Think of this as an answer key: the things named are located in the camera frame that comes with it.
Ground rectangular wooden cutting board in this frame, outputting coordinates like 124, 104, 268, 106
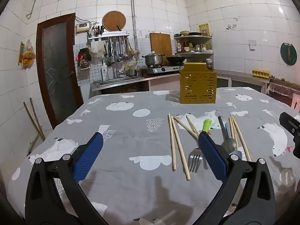
149, 32, 173, 61

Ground gold perforated utensil holder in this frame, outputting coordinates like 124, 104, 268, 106
179, 62, 217, 104

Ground green-handled metal fork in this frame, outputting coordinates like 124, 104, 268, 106
188, 119, 212, 173

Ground kitchen counter with cabinets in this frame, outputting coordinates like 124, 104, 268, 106
143, 69, 270, 93

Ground steel gas stove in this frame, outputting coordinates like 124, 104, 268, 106
140, 64, 184, 74

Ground wooden chopstick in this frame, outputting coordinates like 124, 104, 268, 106
170, 115, 191, 181
186, 115, 200, 134
228, 115, 239, 151
231, 115, 252, 162
168, 114, 177, 171
174, 116, 200, 139

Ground steel cooking pot with lid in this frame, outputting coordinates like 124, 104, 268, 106
142, 52, 166, 67

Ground yellow wall poster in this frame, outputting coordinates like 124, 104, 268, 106
198, 23, 210, 37

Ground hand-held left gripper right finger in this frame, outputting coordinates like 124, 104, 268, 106
198, 131, 277, 225

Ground plastic bag of oranges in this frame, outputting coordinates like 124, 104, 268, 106
20, 41, 36, 69

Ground wall utensil rack shelf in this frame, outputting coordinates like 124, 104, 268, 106
88, 33, 130, 43

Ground row of hanging kitchen utensils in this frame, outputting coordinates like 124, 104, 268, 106
106, 37, 135, 64

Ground grey bear-print tablecloth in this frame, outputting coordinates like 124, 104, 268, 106
6, 87, 300, 225

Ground blue-handled spoon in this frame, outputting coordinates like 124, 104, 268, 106
224, 122, 244, 161

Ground yellow egg tray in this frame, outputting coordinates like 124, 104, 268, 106
252, 69, 271, 78

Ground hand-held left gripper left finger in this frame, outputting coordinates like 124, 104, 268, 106
25, 132, 110, 225

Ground row of condiment bottles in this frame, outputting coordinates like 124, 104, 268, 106
176, 40, 212, 53

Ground round green wall board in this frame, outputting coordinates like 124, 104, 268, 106
280, 42, 298, 65

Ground dark-handled metal spoon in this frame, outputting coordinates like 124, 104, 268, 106
217, 116, 238, 153

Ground hanging beige cloth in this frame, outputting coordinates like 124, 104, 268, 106
90, 41, 106, 58

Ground wire wall basket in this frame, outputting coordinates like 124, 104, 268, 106
76, 48, 92, 71

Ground yellowed wall electric box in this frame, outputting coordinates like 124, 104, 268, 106
75, 23, 91, 34

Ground steel corner shelf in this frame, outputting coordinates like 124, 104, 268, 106
173, 34, 214, 62

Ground brown side cabinet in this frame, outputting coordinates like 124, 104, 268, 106
266, 77, 300, 109

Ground vertical metal wall pipe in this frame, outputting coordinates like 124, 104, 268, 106
130, 0, 140, 54

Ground black wok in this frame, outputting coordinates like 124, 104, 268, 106
165, 54, 195, 65

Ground steel kitchen sink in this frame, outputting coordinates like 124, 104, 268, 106
91, 75, 150, 92

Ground brown frosted glass door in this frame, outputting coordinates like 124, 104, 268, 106
36, 13, 84, 129

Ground round wooden cutting board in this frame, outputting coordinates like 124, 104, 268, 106
102, 10, 127, 32

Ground leaning wooden sticks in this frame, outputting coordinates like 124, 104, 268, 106
23, 98, 46, 142

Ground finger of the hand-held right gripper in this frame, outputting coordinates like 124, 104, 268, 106
292, 134, 300, 158
279, 112, 300, 136

